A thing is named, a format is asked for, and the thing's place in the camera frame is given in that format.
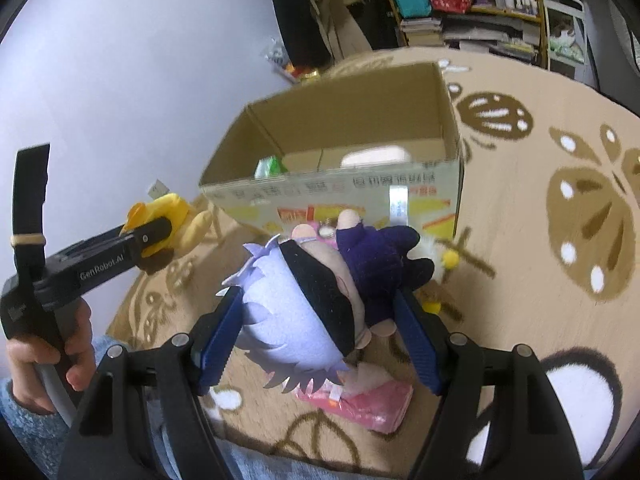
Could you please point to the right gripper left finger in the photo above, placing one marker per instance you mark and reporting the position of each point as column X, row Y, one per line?
column 111, row 436

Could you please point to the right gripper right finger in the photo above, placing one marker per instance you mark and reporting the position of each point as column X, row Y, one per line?
column 529, row 436

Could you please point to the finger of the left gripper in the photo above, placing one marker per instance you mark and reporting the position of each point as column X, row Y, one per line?
column 146, row 236

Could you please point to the yellow plush pouch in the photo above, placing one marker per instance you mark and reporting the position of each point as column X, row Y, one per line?
column 188, row 226

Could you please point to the green packet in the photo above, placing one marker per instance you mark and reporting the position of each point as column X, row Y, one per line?
column 269, row 167

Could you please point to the white haired blindfolded doll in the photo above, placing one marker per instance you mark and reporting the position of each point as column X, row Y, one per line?
column 307, row 303

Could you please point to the pink swirl roll plush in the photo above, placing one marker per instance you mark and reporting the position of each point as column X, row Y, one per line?
column 378, row 156

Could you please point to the left hand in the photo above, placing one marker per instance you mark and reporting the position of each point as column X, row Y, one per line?
column 24, row 352

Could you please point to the pink plastic packet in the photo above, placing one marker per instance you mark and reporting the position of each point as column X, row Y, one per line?
column 369, row 396

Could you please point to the clear bag of toys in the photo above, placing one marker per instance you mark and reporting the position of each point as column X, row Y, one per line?
column 275, row 54

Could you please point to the white fluffy plush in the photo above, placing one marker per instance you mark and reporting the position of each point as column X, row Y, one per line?
column 433, row 296

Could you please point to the black hanging coat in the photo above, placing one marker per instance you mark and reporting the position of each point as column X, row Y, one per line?
column 300, row 34

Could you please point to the open cardboard box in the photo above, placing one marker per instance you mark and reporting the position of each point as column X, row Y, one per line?
column 312, row 127

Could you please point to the beige hanging coat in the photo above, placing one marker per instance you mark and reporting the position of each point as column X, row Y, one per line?
column 339, row 30

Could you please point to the stack of books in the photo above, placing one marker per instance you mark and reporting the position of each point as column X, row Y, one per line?
column 422, row 32

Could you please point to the white metal cart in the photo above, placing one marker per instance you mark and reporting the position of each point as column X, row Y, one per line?
column 566, row 40

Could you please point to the wooden shelf unit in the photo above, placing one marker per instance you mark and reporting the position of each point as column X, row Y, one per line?
column 510, row 28

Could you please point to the lower wall socket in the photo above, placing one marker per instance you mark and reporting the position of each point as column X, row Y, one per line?
column 157, row 189

